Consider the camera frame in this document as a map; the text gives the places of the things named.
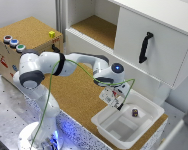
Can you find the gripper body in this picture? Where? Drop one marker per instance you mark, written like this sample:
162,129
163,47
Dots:
109,95

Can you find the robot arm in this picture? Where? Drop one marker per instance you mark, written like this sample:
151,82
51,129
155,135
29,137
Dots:
37,68

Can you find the purple block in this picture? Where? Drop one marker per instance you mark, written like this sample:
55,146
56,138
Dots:
135,112

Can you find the white plastic box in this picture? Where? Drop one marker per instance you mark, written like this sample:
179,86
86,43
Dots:
127,128

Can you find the white cabinet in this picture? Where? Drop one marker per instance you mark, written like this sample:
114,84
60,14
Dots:
94,43

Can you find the white sliding door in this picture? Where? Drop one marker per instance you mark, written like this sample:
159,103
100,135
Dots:
167,50

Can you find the yellow block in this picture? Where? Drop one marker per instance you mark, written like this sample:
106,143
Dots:
52,34

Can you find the green button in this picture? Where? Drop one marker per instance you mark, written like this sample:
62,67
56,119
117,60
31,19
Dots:
20,47

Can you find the blue button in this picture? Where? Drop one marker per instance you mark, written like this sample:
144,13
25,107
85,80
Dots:
14,42

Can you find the red button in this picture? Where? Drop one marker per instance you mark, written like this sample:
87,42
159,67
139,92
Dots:
7,38

